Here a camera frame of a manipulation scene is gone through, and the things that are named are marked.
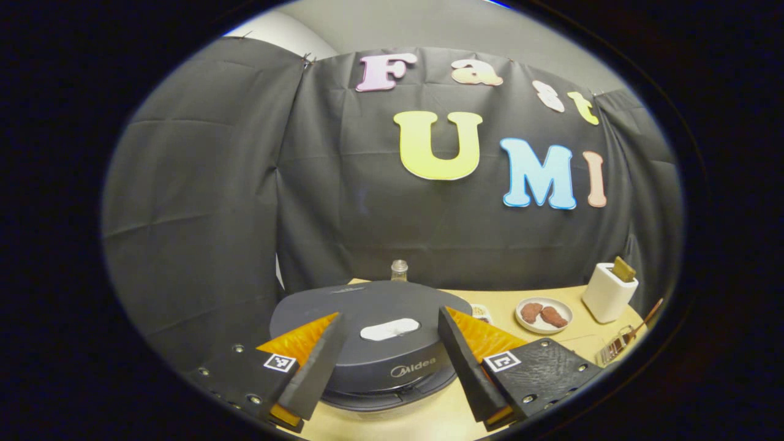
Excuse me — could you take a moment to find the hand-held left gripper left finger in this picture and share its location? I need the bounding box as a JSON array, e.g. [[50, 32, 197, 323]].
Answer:
[[187, 312, 347, 434]]

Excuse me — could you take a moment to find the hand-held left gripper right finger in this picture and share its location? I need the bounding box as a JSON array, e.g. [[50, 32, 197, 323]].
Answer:
[[437, 306, 604, 432]]

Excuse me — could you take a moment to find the dark grey rice cooker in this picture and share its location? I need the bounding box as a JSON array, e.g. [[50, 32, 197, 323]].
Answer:
[[269, 280, 475, 412]]

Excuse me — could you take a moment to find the small wire chopstick holder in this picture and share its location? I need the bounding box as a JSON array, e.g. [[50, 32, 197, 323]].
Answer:
[[595, 325, 638, 367]]

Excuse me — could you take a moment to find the round white plate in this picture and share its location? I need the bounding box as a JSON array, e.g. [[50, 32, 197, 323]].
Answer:
[[515, 297, 574, 335]]

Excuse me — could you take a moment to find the white toaster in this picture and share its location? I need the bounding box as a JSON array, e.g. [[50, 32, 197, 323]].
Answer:
[[581, 262, 639, 324]]

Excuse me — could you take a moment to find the black backdrop cloth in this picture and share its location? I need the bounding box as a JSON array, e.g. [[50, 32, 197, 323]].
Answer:
[[101, 37, 684, 374]]

